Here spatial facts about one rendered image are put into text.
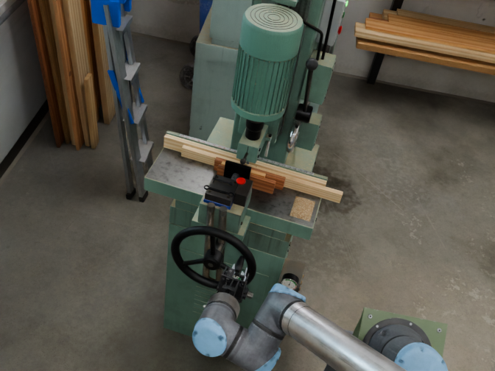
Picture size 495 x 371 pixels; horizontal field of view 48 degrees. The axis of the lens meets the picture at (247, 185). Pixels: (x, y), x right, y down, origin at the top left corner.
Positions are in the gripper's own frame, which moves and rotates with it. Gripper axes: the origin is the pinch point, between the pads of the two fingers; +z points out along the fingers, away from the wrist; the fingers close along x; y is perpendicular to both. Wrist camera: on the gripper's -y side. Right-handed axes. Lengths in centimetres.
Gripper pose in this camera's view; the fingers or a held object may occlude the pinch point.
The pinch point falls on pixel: (239, 275)
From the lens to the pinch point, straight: 173.0
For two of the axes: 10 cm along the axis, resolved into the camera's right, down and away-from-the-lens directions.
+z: 2.1, -3.5, 9.1
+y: 2.2, -8.9, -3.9
